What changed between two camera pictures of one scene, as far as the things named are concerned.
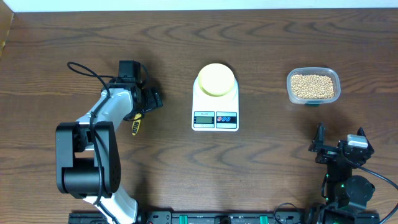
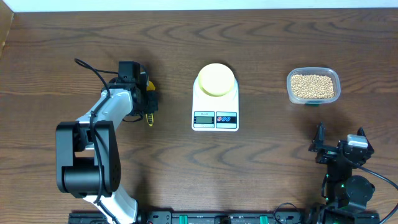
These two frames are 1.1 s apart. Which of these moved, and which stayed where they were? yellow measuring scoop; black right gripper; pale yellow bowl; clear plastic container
Moved: yellow measuring scoop
Stayed: pale yellow bowl; clear plastic container; black right gripper
